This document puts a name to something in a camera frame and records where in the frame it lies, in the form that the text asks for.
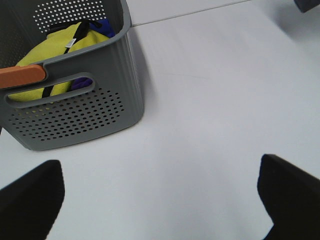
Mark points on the grey perforated plastic basket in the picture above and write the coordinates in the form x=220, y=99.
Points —
x=112, y=102

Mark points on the orange basket handle grip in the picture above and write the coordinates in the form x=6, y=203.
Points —
x=21, y=75

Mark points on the blue purple cloth in basket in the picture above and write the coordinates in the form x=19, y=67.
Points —
x=105, y=26

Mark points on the dark grey folded towel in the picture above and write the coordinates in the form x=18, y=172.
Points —
x=306, y=5

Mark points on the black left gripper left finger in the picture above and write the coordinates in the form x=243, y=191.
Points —
x=30, y=205

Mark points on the yellow towel in basket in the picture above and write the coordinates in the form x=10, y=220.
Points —
x=58, y=42

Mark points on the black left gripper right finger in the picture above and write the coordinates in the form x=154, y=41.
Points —
x=291, y=198

